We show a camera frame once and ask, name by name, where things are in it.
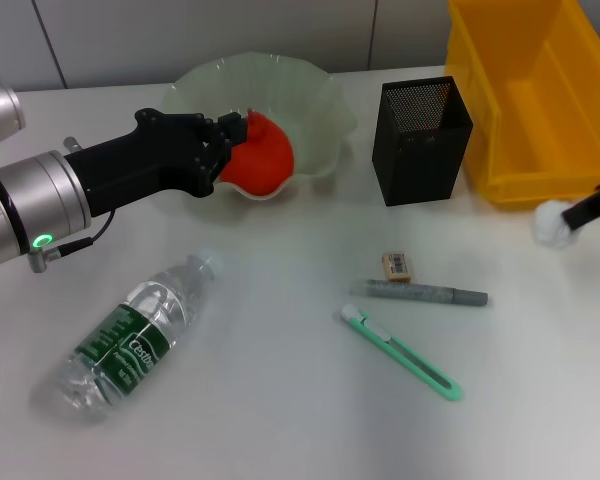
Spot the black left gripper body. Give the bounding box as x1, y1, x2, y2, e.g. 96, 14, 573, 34
62, 107, 221, 219

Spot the red-orange fruit with stem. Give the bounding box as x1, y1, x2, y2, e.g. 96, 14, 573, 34
218, 107, 296, 197

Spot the white paper ball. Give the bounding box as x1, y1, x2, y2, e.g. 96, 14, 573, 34
532, 199, 581, 250

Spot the clear water bottle green label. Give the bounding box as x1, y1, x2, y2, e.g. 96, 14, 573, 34
49, 244, 226, 424

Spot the translucent green wavy fruit plate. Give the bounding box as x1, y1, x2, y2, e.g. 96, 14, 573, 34
158, 51, 357, 202

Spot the black mesh pen holder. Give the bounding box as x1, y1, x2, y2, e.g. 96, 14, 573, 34
371, 75, 475, 208

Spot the grey marker pen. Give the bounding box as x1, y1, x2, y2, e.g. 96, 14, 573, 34
348, 278, 490, 309

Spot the beige eraser with barcode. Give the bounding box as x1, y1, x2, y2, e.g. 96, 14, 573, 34
381, 251, 414, 285

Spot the mint green utility knife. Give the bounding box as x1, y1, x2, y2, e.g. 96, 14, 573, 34
335, 305, 465, 404

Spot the yellow plastic storage bin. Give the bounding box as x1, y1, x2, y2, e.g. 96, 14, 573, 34
444, 0, 600, 210

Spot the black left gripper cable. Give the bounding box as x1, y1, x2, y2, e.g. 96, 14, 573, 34
29, 209, 117, 274

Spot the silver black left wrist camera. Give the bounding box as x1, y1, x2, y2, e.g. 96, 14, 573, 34
0, 54, 26, 166

